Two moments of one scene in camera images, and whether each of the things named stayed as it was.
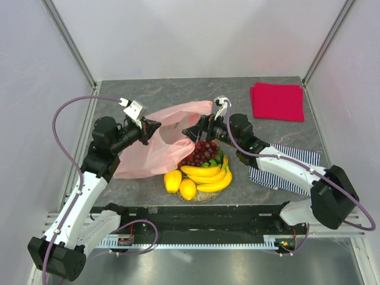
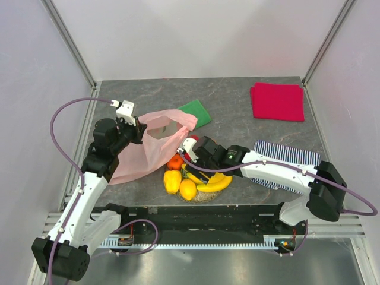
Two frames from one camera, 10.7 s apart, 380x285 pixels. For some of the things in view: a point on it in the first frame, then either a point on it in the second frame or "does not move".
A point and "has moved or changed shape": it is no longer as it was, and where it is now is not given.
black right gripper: (206, 123) -> (199, 174)
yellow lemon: (187, 189) does not move
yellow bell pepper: (172, 180) does not move
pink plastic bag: (168, 146) has moved or changed shape
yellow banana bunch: (209, 179) does not move
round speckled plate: (202, 196) does not move
